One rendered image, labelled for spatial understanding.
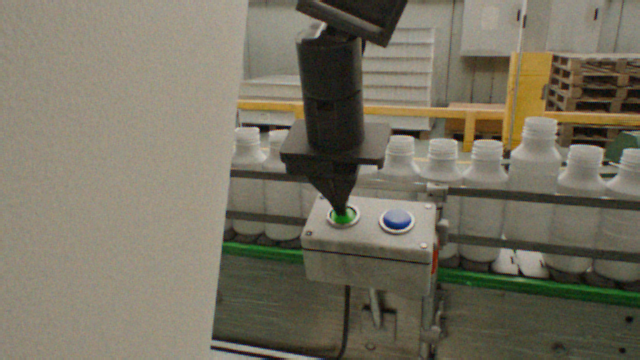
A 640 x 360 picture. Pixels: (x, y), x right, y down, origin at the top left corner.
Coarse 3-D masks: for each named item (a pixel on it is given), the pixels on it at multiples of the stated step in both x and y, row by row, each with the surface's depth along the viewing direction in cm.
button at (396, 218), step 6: (390, 210) 51; (396, 210) 51; (402, 210) 51; (384, 216) 51; (390, 216) 50; (396, 216) 50; (402, 216) 50; (408, 216) 50; (384, 222) 50; (390, 222) 50; (396, 222) 50; (402, 222) 50; (408, 222) 50; (396, 228) 50; (402, 228) 50
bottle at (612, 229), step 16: (624, 160) 58; (624, 176) 58; (608, 192) 59; (624, 192) 58; (608, 224) 60; (624, 224) 58; (608, 240) 60; (624, 240) 59; (608, 272) 61; (624, 272) 60
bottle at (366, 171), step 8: (360, 168) 65; (368, 168) 66; (376, 168) 67; (360, 176) 65; (368, 176) 65; (376, 176) 67; (352, 192) 66; (360, 192) 66; (368, 192) 66; (376, 192) 68
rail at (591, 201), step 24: (456, 192) 62; (480, 192) 61; (504, 192) 60; (528, 192) 60; (240, 216) 72; (264, 216) 70; (288, 216) 70; (456, 240) 64; (480, 240) 63; (504, 240) 62
